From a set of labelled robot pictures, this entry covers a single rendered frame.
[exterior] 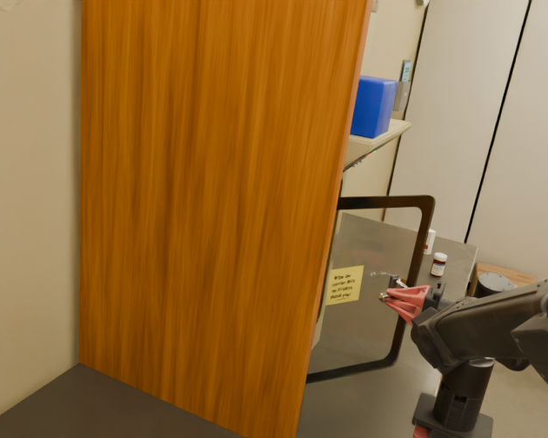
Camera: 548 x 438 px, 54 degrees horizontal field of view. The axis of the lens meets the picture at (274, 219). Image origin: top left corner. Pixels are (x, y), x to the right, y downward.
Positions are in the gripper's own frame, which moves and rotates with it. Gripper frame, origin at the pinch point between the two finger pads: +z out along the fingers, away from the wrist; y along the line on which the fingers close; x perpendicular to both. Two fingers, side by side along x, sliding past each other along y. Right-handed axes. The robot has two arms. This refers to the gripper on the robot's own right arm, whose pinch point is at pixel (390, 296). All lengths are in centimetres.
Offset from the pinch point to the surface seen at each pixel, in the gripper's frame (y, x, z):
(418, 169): -37, -297, 42
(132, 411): -26, 28, 38
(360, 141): 30.9, 13.6, 7.8
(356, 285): 0.9, 1.6, 6.6
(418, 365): -25.9, -22.5, -7.0
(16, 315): -10, 34, 60
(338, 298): -1.5, 4.3, 8.8
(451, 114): 5, -297, 28
